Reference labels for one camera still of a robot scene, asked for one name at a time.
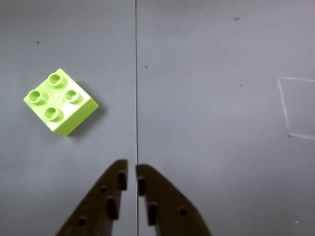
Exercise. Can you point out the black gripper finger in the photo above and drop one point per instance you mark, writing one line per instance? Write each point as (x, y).
(98, 209)
(169, 209)

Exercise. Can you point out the grey rubber mat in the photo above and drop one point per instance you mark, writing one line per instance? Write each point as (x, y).
(221, 73)
(73, 29)

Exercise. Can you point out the green lego duplo block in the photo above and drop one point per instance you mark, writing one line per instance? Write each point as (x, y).
(73, 115)

